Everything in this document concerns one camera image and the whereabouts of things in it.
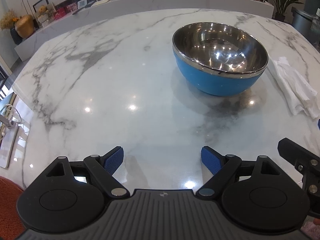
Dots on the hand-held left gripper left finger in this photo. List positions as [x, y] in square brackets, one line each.
[113, 161]

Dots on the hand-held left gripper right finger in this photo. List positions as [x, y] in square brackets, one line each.
[212, 160]

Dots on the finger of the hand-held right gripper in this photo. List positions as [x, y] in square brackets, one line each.
[319, 125]
[290, 150]

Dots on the white paper towel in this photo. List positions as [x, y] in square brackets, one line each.
[292, 87]

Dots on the blue steel bowl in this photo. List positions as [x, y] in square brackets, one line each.
[212, 80]

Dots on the pink fuzzy clothing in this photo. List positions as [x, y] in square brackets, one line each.
[310, 232]

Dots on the grey trash bin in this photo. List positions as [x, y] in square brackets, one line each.
[302, 22]

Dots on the orange chair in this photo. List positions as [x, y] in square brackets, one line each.
[8, 205]

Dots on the green potted plant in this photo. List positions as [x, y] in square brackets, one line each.
[281, 2]

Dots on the black remote control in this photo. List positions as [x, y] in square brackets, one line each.
[78, 10]

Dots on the red gift box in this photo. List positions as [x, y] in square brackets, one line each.
[59, 13]

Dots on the pink gift box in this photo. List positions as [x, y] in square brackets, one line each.
[71, 8]

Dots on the dark vase with dried flowers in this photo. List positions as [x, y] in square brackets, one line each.
[13, 36]

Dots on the stuffed toy bouquet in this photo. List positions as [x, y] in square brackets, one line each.
[45, 16]

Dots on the small digital clock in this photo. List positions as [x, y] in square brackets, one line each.
[81, 4]

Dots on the golden vase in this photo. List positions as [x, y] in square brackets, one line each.
[25, 26]

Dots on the black picture frame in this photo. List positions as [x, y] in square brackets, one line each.
[37, 3]

